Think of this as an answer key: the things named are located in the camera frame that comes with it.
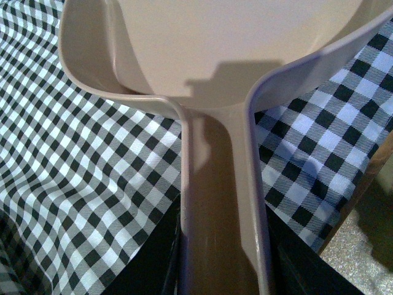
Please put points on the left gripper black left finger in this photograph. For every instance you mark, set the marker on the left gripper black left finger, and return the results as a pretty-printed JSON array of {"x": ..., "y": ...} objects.
[{"x": 153, "y": 270}]

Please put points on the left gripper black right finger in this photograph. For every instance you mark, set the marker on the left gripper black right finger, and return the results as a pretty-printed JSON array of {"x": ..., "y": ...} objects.
[{"x": 297, "y": 268}]

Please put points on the beige plastic dustpan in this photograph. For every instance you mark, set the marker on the beige plastic dustpan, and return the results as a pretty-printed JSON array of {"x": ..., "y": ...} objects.
[{"x": 213, "y": 65}]

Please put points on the black white checkered tablecloth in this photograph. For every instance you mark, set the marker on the black white checkered tablecloth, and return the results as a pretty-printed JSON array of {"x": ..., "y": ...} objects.
[{"x": 85, "y": 180}]

